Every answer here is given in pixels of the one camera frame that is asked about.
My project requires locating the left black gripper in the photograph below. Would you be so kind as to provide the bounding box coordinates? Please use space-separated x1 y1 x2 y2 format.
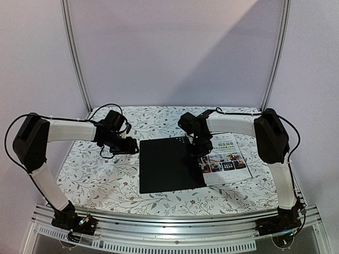
102 133 139 155

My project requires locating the colour printed brochure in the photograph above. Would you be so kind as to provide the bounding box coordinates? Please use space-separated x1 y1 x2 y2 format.
198 133 252 186

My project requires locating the blue file folder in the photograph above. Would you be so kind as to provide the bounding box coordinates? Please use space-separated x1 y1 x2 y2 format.
139 137 209 194

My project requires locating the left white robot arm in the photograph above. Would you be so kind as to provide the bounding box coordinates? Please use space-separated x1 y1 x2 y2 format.
12 112 139 230

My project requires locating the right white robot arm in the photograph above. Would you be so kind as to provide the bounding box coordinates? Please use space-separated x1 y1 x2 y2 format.
178 108 300 231

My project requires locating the floral patterned table mat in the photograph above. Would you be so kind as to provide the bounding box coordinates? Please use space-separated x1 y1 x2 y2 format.
46 105 301 217

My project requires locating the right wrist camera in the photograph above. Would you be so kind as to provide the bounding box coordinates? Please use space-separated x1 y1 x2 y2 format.
178 112 197 134

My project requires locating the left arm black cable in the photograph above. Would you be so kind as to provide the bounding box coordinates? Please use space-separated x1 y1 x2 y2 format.
4 103 133 175

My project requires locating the aluminium front rail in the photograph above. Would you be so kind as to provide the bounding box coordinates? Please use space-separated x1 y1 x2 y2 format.
24 205 326 253

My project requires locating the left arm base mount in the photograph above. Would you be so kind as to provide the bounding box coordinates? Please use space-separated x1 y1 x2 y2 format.
51 204 98 235

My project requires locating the perforated white cable tray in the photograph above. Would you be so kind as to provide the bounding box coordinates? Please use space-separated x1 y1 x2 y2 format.
31 226 257 253

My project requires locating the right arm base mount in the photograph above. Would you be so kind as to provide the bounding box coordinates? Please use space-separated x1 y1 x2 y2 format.
255 201 306 236

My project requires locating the left aluminium frame post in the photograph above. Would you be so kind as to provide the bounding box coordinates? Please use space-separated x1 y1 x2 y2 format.
60 0 92 113

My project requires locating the aluminium frame post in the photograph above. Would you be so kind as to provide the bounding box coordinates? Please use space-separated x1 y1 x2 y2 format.
60 0 92 113
260 0 291 110

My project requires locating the right aluminium frame post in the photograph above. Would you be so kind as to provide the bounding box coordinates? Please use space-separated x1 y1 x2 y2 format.
260 0 291 110

